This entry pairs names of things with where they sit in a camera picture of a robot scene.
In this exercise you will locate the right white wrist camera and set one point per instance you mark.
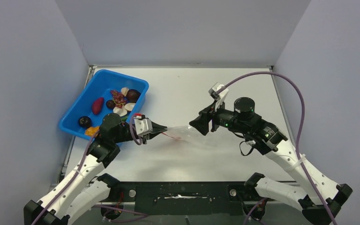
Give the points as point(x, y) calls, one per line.
point(218, 92)

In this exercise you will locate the purple sweet potato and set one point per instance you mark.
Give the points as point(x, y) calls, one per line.
point(97, 105)

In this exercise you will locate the purple grape bunch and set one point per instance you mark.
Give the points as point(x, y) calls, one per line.
point(118, 99)

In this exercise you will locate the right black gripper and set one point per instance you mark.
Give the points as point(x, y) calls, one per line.
point(202, 123)

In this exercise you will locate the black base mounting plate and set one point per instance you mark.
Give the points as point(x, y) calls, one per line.
point(184, 198)

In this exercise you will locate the white garlic bulb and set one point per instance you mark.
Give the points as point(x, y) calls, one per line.
point(124, 91)

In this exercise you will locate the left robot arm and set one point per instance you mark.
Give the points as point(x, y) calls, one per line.
point(85, 185)

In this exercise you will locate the blue plastic bin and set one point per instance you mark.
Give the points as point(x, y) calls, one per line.
point(100, 86)

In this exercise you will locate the small dark lychee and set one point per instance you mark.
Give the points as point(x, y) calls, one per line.
point(110, 104)

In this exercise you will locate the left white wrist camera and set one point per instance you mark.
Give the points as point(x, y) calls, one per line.
point(142, 124)

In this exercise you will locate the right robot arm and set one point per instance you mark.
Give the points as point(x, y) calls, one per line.
point(317, 197)

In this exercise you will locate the clear zip top bag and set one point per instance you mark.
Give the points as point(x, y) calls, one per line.
point(188, 138)

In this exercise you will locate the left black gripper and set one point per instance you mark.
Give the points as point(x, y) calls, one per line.
point(157, 129)

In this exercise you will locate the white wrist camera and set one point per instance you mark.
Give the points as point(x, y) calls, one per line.
point(218, 92)
point(142, 124)

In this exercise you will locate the dark plum front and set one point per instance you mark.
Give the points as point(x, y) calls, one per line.
point(85, 122)

